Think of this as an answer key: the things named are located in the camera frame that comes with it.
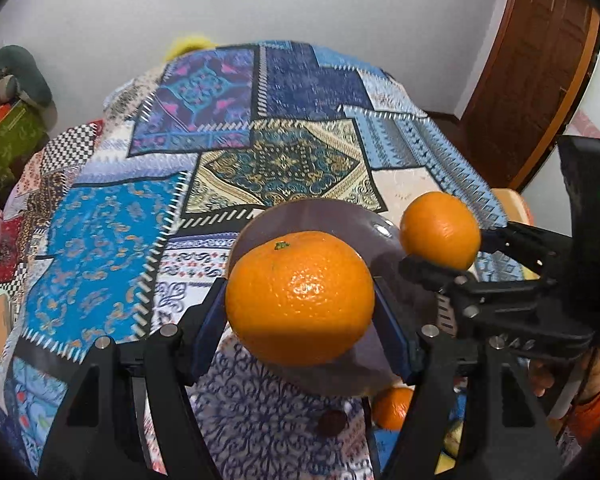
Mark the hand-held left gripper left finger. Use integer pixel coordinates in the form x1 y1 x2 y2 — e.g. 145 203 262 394
37 277 231 480

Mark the dark purple round plate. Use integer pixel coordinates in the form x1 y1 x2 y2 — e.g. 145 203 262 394
228 199 416 398

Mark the brown wooden door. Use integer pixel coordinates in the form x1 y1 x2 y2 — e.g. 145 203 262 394
457 0 600 193

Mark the person's right hand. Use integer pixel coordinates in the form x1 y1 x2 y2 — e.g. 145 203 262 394
527 349 600 406

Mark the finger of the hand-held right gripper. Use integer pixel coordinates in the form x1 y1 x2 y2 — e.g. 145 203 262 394
479 220 576 283
399 254 596 361

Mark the person's right forearm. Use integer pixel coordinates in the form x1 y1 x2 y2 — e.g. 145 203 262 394
562 355 600 456

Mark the small mandarin orange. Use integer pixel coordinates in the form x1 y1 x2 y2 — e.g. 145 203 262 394
371 386 415 432

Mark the green patterned box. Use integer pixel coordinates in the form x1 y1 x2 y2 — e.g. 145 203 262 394
0 102 48 198

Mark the large plain orange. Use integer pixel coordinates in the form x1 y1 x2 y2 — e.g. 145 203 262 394
225 231 376 367

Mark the large orange with sticker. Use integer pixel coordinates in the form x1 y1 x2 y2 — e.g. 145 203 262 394
399 191 482 271

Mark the dark red plum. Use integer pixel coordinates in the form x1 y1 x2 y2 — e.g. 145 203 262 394
317 410 349 437

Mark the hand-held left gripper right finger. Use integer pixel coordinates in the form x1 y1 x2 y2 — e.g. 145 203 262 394
372 275 566 480

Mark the yellow fluffy object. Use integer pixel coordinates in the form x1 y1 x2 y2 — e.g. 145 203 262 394
164 34 218 61

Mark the blue patchwork blanket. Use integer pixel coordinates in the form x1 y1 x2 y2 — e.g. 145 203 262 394
0 39 526 480

